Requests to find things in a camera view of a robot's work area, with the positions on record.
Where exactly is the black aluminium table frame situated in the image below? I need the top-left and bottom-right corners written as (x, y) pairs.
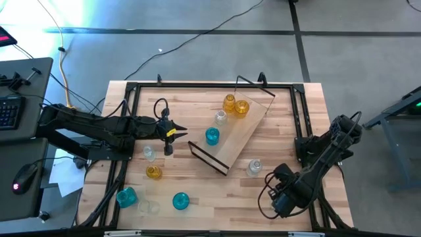
top-left (74, 82), bottom-right (353, 233)

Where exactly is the amber textured wide vase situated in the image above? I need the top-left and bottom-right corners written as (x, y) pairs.
top-left (234, 99), bottom-right (251, 119)

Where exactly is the dark grey desk top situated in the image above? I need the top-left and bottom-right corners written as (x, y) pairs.
top-left (0, 137), bottom-right (49, 222)
top-left (0, 57), bottom-right (54, 143)

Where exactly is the clear ribbed wide-neck vase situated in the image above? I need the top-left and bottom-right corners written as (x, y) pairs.
top-left (142, 145), bottom-right (157, 163)

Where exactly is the black device red display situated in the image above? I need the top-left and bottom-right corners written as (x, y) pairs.
top-left (0, 25), bottom-right (18, 48)

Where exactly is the black device green light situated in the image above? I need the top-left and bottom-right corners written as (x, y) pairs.
top-left (407, 98), bottom-right (421, 116)

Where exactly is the amber ribbed glass vase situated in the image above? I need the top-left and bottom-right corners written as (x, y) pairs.
top-left (145, 164), bottom-right (163, 180)

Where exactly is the white paper sheet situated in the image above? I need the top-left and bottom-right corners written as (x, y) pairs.
top-left (48, 147), bottom-right (87, 198)

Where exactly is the grey metal stand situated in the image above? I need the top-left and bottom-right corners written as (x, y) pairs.
top-left (361, 84), bottom-right (421, 194)

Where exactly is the black floor tape strip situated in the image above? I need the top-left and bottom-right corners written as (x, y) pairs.
top-left (42, 27), bottom-right (421, 37)
top-left (288, 0), bottom-right (311, 83)

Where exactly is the black computer keyboard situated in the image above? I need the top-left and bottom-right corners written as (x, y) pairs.
top-left (0, 95), bottom-right (26, 131)

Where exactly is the yellow power cable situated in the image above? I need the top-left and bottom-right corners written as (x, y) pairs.
top-left (35, 0), bottom-right (77, 110)

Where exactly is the black diagonal support beam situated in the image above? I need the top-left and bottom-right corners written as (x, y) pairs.
top-left (35, 121), bottom-right (93, 161)

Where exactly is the amber narrow-neck glass vase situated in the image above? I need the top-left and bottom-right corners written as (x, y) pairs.
top-left (222, 93), bottom-right (236, 115)

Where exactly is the long black floor cable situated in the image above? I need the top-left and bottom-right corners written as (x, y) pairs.
top-left (124, 0), bottom-right (265, 81)

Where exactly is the black computer mouse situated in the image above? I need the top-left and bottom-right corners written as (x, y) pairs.
top-left (11, 163), bottom-right (39, 196)

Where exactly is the black desk clamp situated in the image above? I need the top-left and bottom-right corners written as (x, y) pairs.
top-left (0, 66), bottom-right (43, 93)

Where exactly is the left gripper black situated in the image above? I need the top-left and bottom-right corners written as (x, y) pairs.
top-left (153, 120), bottom-right (189, 157)

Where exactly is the wooden shelf black metal frame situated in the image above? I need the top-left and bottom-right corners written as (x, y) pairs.
top-left (187, 74), bottom-right (276, 177)

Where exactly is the clear round-bodied glass vase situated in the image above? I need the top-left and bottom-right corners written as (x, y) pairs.
top-left (214, 110), bottom-right (228, 126)

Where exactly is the silver bracket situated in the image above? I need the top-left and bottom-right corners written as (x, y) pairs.
top-left (104, 230), bottom-right (142, 237)
top-left (288, 231), bottom-right (326, 237)

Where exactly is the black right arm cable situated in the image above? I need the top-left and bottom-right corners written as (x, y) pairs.
top-left (257, 171), bottom-right (280, 221)

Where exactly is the clear ribbed glass bottle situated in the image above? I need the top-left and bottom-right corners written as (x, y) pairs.
top-left (246, 159), bottom-right (263, 178)

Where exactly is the teal diamond-pattern glass vase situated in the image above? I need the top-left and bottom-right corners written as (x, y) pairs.
top-left (205, 126), bottom-right (220, 147)

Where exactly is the teal medallion glass vase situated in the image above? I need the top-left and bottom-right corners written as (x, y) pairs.
top-left (172, 192), bottom-right (191, 211)

